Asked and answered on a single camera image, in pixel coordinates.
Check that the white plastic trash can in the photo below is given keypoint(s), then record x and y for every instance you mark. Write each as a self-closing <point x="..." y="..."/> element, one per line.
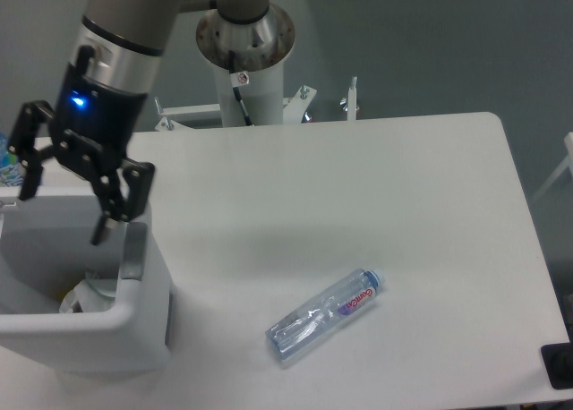
<point x="46" y="252"/>

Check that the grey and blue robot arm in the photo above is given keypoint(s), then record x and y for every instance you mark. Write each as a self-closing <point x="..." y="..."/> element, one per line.
<point x="109" y="76"/>

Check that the black device at table edge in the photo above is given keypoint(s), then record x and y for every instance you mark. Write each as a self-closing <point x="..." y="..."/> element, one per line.
<point x="557" y="359"/>

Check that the white frame at right edge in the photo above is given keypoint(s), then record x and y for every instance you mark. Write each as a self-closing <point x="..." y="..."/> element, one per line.
<point x="564" y="167"/>

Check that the white pedestal foot bracket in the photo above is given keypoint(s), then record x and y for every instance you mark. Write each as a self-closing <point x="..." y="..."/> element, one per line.
<point x="295" y="110"/>

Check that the blue labelled water bottle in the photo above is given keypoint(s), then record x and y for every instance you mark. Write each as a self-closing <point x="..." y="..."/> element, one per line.
<point x="11" y="170"/>

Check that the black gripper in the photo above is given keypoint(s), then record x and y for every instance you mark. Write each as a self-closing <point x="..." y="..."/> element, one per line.
<point x="90" y="129"/>

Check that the white plastic bag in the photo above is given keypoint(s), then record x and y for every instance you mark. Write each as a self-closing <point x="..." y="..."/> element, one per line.
<point x="97" y="294"/>

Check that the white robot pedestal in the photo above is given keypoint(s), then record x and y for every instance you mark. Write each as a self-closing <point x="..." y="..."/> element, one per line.
<point x="247" y="61"/>

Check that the clear plastic bottle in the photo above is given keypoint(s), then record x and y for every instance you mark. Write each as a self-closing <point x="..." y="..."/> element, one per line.
<point x="308" y="326"/>

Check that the trash inside the can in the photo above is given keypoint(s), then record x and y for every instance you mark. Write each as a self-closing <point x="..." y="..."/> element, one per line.
<point x="71" y="303"/>

